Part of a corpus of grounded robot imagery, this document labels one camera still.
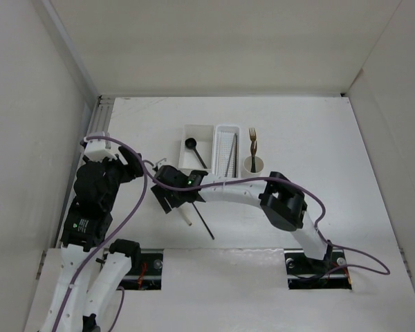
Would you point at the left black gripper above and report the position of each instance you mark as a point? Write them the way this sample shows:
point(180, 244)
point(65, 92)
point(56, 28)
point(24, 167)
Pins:
point(132, 169)

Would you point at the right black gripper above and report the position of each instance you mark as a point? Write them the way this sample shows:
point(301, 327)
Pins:
point(160, 194)

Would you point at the cream wooden spoon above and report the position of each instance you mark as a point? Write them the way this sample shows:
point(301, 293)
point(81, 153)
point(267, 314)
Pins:
point(186, 217)

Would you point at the dark thin chopstick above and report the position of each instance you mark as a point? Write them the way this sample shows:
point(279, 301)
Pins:
point(204, 222)

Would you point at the black spoon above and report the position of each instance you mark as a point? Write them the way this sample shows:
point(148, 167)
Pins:
point(190, 144)

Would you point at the brown wooden fork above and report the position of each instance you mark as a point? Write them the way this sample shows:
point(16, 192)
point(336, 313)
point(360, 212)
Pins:
point(253, 151)

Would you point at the gold fork black handle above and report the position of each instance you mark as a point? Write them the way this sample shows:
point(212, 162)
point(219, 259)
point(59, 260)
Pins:
point(252, 135)

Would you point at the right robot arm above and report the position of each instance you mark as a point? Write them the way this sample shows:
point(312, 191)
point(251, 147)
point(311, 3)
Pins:
point(282, 201)

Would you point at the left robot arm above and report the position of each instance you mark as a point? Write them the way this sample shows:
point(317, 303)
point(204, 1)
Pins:
point(78, 302)

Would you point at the white square box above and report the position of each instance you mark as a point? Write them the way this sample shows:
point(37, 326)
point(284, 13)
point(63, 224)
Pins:
point(197, 148)

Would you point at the white perforated basket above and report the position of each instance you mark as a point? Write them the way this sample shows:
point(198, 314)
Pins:
point(223, 151)

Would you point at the cream paper cup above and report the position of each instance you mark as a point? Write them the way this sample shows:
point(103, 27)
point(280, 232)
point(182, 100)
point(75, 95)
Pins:
point(246, 173)

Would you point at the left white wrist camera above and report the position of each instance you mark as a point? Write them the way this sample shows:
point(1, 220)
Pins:
point(97, 150)

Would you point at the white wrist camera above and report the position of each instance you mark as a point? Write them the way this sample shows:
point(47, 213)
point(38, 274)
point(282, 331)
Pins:
point(161, 162)
point(97, 150)

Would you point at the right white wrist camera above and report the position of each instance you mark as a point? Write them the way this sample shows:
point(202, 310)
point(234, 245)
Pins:
point(161, 162)

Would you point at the aluminium rail frame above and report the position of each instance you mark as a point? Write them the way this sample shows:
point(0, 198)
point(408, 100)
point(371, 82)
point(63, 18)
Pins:
point(98, 121)

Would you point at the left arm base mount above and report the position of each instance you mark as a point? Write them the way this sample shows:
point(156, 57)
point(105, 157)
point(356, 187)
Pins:
point(147, 275)

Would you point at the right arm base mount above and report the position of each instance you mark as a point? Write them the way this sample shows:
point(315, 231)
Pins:
point(310, 274)

